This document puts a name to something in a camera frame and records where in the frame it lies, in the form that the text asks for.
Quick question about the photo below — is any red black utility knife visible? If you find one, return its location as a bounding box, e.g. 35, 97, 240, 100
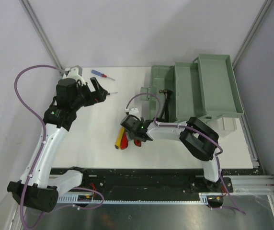
134, 139, 142, 147

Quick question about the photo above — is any grey slotted cable duct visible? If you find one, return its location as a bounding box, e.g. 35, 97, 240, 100
57, 193, 222, 205

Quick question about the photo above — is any green toolbox with clear lid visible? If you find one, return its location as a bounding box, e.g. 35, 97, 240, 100
139, 53, 244, 138

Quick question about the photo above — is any aluminium frame post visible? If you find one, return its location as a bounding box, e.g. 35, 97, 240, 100
19, 0, 63, 69
232, 0, 274, 70

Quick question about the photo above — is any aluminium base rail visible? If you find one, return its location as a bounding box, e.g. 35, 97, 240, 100
230, 174, 274, 192

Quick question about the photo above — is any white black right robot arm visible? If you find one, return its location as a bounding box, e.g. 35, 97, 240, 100
121, 115, 223, 192

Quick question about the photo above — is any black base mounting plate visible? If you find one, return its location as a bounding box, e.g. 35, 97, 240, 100
48, 167, 233, 195

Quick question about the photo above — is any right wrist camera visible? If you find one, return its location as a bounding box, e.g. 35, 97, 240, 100
125, 107, 140, 116

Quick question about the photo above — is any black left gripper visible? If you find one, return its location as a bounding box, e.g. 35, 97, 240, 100
71, 77, 107, 111

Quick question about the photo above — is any blue handled screwdriver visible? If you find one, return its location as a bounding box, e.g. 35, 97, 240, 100
91, 69, 115, 81

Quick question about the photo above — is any yellow utility knife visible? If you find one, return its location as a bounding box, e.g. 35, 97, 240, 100
115, 127, 125, 150

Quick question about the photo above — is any aluminium frame post right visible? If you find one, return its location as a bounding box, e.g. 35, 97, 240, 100
232, 0, 274, 70

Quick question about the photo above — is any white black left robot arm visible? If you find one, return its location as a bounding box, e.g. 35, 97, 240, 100
7, 77, 108, 213

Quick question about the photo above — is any small steel claw hammer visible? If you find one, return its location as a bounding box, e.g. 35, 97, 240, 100
159, 89, 173, 122

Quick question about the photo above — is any black hacksaw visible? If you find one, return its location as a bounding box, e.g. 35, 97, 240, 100
159, 94, 171, 122

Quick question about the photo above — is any aluminium frame post left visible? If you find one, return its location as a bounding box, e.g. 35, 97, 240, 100
19, 0, 63, 69

